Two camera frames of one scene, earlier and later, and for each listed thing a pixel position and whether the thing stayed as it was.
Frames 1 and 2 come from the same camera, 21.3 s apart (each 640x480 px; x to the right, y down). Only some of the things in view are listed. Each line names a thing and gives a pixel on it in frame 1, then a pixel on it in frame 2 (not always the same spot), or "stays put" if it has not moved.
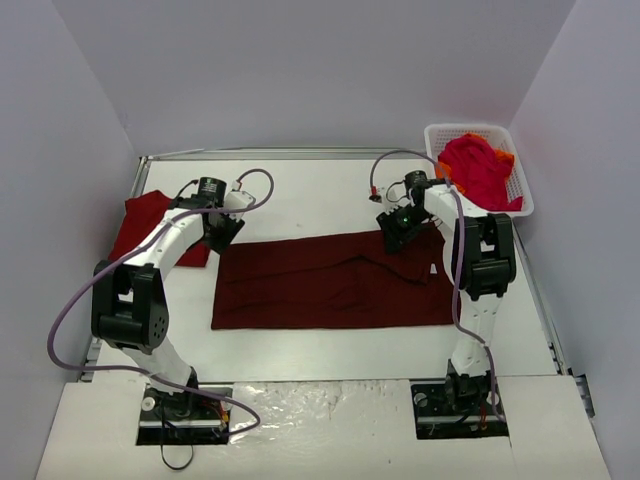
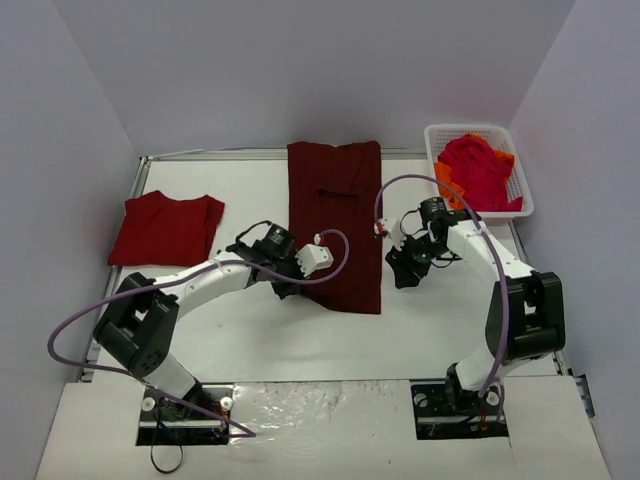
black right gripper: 395,231 → 405,267
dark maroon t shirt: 332,283 → 337,188
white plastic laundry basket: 518,185 stays put
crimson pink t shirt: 475,169 stays put
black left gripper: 227,232 → 286,286
